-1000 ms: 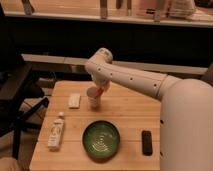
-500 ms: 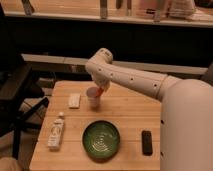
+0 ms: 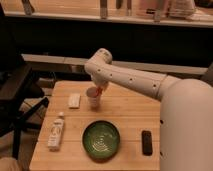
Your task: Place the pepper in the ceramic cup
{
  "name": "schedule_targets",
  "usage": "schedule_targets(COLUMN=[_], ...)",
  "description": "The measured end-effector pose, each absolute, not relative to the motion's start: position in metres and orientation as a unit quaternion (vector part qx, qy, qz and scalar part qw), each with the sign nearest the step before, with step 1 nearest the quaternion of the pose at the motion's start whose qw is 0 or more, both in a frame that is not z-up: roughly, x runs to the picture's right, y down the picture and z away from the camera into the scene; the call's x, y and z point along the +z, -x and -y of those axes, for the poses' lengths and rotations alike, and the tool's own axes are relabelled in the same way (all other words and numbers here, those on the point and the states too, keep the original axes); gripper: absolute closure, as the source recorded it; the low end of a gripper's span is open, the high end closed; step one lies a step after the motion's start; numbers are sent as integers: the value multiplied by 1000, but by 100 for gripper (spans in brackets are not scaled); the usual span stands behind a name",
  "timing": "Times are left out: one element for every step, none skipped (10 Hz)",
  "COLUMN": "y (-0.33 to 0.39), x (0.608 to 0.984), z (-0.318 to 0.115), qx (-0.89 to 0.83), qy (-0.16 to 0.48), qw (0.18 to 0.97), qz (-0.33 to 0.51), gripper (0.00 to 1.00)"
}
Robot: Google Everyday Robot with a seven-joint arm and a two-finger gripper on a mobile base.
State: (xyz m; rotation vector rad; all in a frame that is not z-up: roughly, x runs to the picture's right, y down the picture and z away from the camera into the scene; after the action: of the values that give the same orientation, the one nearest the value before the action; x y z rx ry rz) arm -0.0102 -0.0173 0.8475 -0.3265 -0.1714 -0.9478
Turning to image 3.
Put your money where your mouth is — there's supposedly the orange pepper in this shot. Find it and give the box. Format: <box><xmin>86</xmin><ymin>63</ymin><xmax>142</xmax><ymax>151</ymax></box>
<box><xmin>96</xmin><ymin>87</ymin><xmax>102</xmax><ymax>96</ymax></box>

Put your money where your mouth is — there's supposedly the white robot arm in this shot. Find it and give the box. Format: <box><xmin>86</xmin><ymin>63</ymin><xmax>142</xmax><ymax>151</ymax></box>
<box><xmin>84</xmin><ymin>48</ymin><xmax>213</xmax><ymax>171</ymax></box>

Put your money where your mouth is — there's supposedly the green ceramic plate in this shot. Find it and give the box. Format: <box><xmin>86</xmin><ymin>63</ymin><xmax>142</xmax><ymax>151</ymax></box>
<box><xmin>82</xmin><ymin>120</ymin><xmax>120</xmax><ymax>160</ymax></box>

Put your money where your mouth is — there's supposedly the white rectangular block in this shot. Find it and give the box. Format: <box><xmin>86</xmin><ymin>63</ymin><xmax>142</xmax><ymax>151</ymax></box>
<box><xmin>68</xmin><ymin>93</ymin><xmax>81</xmax><ymax>109</ymax></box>

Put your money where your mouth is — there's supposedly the white tube bottle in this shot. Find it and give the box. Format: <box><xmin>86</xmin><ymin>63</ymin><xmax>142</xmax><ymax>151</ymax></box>
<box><xmin>47</xmin><ymin>112</ymin><xmax>65</xmax><ymax>151</ymax></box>

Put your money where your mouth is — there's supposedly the black rectangular remote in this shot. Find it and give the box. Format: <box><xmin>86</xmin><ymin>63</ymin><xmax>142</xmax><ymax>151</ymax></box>
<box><xmin>142</xmin><ymin>130</ymin><xmax>153</xmax><ymax>156</ymax></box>

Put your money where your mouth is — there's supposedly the black chair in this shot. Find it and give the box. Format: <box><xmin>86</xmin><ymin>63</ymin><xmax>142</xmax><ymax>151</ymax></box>
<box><xmin>0</xmin><ymin>4</ymin><xmax>49</xmax><ymax>159</ymax></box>

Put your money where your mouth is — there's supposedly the wooden bench rail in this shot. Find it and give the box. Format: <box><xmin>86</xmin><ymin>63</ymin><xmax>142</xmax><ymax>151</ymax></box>
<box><xmin>23</xmin><ymin>54</ymin><xmax>207</xmax><ymax>75</ymax></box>

